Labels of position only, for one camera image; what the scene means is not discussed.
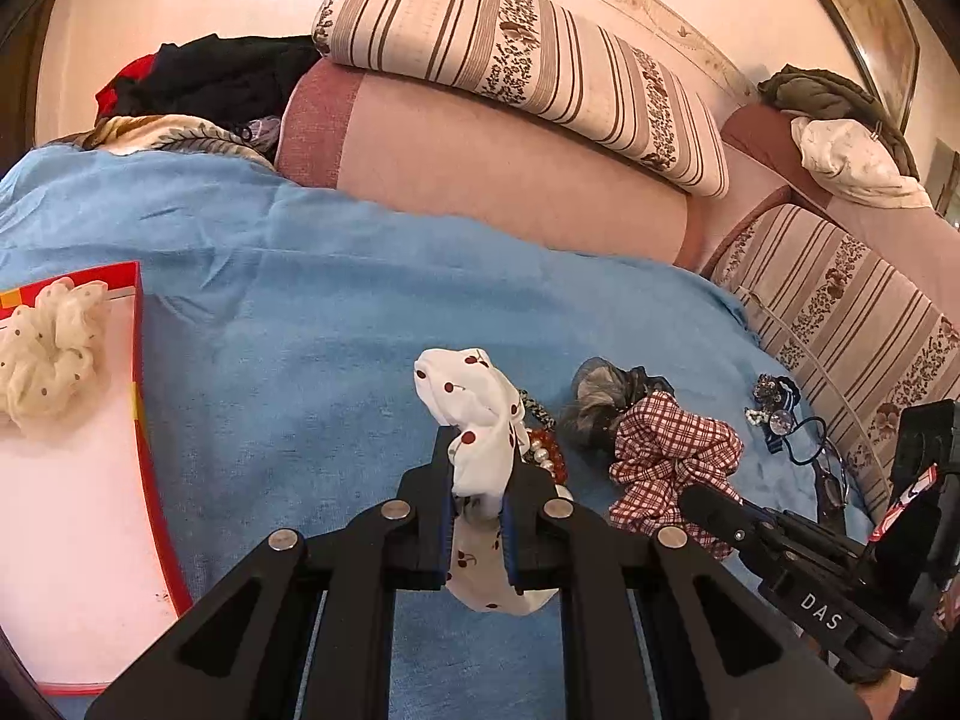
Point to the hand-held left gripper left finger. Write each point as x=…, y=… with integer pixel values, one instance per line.
x=448, y=532

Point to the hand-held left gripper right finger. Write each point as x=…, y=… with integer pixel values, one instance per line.
x=510, y=540

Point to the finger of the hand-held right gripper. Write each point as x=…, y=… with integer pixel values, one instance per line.
x=709, y=510

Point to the red plaid scrunchie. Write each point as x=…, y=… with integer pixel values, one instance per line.
x=667, y=442

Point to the white cherry print scrunchie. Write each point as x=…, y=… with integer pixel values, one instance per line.
x=480, y=405

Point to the leopard print scrunchie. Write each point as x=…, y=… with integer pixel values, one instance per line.
x=536, y=411

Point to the grey black tulle scrunchie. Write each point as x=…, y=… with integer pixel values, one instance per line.
x=592, y=397

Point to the red rimmed white tray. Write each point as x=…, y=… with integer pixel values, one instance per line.
x=67, y=540

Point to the striped floral cushion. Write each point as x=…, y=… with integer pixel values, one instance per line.
x=525, y=37
x=862, y=315

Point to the blue blanket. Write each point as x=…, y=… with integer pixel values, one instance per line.
x=300, y=315

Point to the pink sofa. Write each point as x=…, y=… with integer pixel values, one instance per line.
x=487, y=165

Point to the white cloth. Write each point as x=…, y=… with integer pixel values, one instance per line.
x=847, y=154

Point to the olive jacket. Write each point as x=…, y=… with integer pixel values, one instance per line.
x=817, y=94

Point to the cream dotted scrunchie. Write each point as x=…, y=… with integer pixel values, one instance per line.
x=45, y=360

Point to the floral scarf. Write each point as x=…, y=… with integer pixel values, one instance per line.
x=165, y=131

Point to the black clothing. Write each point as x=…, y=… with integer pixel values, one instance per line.
x=217, y=79

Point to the framed mirror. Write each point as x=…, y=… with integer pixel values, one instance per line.
x=877, y=22

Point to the red garment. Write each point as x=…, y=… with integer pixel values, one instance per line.
x=139, y=69

